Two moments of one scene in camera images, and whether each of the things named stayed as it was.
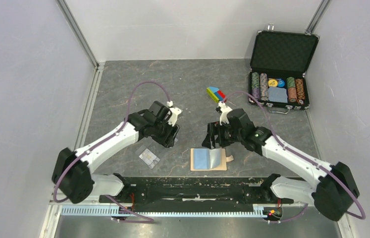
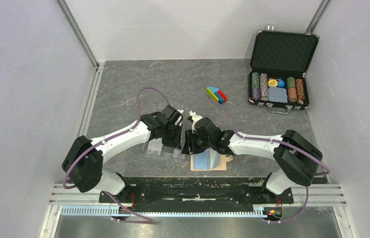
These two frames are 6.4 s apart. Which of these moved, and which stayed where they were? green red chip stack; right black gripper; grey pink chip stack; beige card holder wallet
Moved: right black gripper
Stayed: green red chip stack; grey pink chip stack; beige card holder wallet
